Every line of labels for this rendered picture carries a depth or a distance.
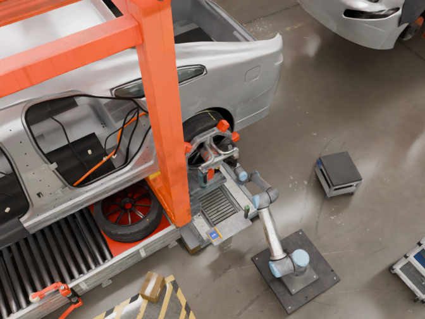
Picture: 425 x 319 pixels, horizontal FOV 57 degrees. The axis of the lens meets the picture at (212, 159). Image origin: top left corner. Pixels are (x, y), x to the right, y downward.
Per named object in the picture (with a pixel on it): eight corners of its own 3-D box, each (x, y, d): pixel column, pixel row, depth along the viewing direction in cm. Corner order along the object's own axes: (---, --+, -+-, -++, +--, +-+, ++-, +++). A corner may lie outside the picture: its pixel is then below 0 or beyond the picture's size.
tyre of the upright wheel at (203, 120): (159, 163, 395) (212, 145, 429) (170, 180, 384) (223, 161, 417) (167, 114, 348) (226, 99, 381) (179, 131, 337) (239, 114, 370)
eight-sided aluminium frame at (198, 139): (227, 153, 407) (229, 119, 362) (231, 157, 404) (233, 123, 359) (182, 177, 390) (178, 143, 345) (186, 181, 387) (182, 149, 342)
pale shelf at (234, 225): (241, 211, 385) (241, 209, 383) (252, 224, 377) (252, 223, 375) (205, 233, 372) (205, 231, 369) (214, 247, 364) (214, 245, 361)
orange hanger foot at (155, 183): (158, 170, 401) (153, 150, 373) (183, 208, 376) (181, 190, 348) (143, 177, 396) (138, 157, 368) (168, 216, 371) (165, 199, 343)
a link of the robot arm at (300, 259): (309, 268, 349) (313, 261, 335) (292, 274, 347) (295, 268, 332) (301, 252, 357) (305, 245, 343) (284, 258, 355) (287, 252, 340)
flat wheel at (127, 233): (132, 175, 427) (128, 163, 408) (176, 210, 403) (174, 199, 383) (85, 216, 398) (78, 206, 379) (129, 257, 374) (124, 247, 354)
